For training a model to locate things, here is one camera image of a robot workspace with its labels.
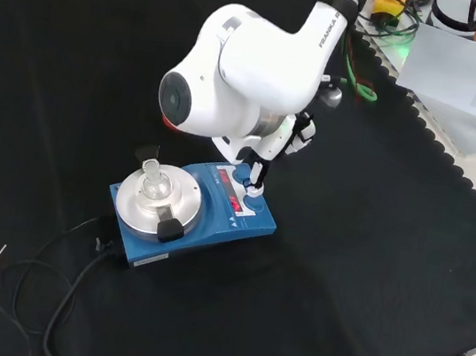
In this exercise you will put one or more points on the clear round-bottom glass flask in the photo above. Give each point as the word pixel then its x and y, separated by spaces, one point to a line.
pixel 154 185

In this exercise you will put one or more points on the yellow stop button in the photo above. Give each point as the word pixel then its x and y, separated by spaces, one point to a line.
pixel 387 5

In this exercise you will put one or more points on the pale board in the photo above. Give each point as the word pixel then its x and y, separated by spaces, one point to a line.
pixel 455 71

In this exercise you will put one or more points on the red ribbed plastic cup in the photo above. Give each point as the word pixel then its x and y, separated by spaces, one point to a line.
pixel 169 124

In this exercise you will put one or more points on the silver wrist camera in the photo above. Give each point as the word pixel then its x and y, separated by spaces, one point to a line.
pixel 331 97

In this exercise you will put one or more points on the black bench cloth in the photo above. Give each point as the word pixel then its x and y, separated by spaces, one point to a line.
pixel 350 204

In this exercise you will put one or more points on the grey metal base plate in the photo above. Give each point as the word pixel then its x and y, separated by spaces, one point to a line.
pixel 464 131

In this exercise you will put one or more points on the blue base heater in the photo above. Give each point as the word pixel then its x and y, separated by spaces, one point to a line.
pixel 253 225

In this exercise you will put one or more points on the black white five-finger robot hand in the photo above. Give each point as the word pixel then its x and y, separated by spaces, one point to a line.
pixel 269 147

